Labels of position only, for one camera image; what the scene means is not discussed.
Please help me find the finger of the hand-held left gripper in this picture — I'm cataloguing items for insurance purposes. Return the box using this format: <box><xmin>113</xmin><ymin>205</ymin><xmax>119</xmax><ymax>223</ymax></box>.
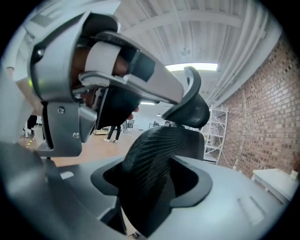
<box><xmin>78</xmin><ymin>50</ymin><xmax>185</xmax><ymax>105</ymax></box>

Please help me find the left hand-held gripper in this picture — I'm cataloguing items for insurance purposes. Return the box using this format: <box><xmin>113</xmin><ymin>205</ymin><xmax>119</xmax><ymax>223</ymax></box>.
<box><xmin>28</xmin><ymin>11</ymin><xmax>121</xmax><ymax>157</ymax></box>

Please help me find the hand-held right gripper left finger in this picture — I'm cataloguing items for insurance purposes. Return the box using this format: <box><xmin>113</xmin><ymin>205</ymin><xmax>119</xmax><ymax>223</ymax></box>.
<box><xmin>7</xmin><ymin>156</ymin><xmax>128</xmax><ymax>235</ymax></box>

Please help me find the person's left hand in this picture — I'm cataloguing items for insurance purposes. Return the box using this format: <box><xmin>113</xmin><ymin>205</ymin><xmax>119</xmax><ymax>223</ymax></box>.
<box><xmin>71</xmin><ymin>47</ymin><xmax>131</xmax><ymax>89</ymax></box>

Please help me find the white desk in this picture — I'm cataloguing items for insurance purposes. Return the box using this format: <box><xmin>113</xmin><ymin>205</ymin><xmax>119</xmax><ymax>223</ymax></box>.
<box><xmin>252</xmin><ymin>168</ymin><xmax>298</xmax><ymax>205</ymax></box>

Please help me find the black office chair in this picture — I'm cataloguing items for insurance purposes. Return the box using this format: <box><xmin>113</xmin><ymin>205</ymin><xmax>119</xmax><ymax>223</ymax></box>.
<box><xmin>119</xmin><ymin>66</ymin><xmax>210</xmax><ymax>238</ymax></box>

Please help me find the ceiling light tube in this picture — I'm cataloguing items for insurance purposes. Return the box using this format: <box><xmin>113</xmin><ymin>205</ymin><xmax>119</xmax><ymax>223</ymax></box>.
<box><xmin>165</xmin><ymin>62</ymin><xmax>219</xmax><ymax>72</ymax></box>

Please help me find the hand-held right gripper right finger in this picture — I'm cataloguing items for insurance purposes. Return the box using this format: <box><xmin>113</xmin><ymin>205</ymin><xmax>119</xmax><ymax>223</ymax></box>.
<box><xmin>145</xmin><ymin>155</ymin><xmax>289</xmax><ymax>240</ymax></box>

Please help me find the white metal shelf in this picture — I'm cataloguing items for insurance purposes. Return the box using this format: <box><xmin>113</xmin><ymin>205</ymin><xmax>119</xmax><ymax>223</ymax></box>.
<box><xmin>202</xmin><ymin>105</ymin><xmax>229</xmax><ymax>164</ymax></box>

